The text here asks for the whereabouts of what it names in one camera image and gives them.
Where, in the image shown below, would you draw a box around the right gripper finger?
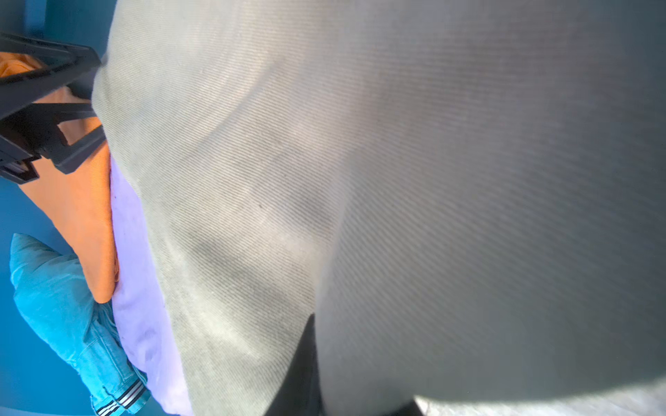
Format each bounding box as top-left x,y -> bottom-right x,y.
1,33 -> 106,185

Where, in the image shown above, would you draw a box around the purple striped pants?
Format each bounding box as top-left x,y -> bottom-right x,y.
110,161 -> 194,415

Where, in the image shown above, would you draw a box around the tan long pants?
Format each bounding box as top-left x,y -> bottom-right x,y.
93,1 -> 665,415

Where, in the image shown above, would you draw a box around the folded orange garment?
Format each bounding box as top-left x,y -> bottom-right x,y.
1,52 -> 118,303

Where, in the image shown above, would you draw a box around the folded teal garment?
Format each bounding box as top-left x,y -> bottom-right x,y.
10,234 -> 151,415

